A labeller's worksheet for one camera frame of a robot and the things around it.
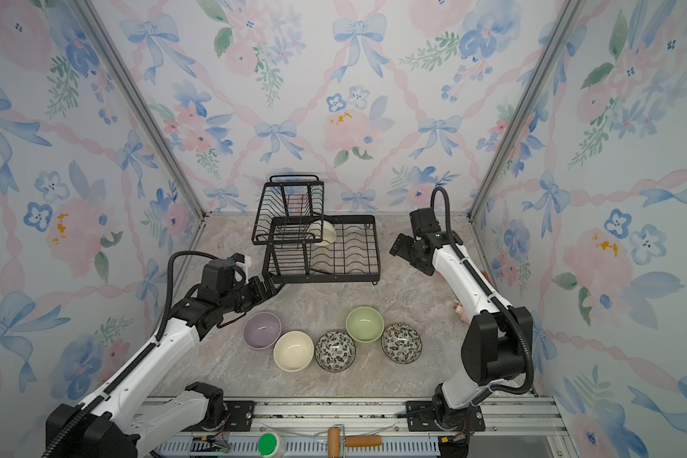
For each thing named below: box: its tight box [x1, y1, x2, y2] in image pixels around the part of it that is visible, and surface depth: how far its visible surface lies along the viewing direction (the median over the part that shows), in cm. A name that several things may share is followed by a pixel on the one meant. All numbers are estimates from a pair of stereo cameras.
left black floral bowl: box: [313, 331, 357, 374], surface depth 85 cm
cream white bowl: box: [272, 330, 315, 374], surface depth 84 cm
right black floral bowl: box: [380, 323, 423, 365], surface depth 86 cm
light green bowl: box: [345, 306, 385, 344], surface depth 89 cm
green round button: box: [256, 432, 278, 457], surface depth 64 cm
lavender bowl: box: [242, 311, 283, 351], surface depth 86 cm
